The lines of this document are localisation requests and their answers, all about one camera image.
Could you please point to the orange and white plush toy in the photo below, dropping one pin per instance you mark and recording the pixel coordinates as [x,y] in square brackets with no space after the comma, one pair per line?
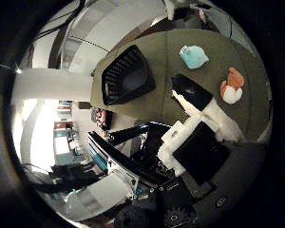
[232,87]

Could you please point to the light blue plush toy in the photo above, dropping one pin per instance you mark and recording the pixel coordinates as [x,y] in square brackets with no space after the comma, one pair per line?
[194,57]

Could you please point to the black slatted plastic basket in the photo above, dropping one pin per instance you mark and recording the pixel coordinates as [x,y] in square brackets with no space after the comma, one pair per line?
[129,77]

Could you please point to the black equipment stand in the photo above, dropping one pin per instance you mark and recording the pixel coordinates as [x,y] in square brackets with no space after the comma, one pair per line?
[71,175]

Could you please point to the black rail with blue strip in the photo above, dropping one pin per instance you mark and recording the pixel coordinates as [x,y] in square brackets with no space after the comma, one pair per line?
[123,158]

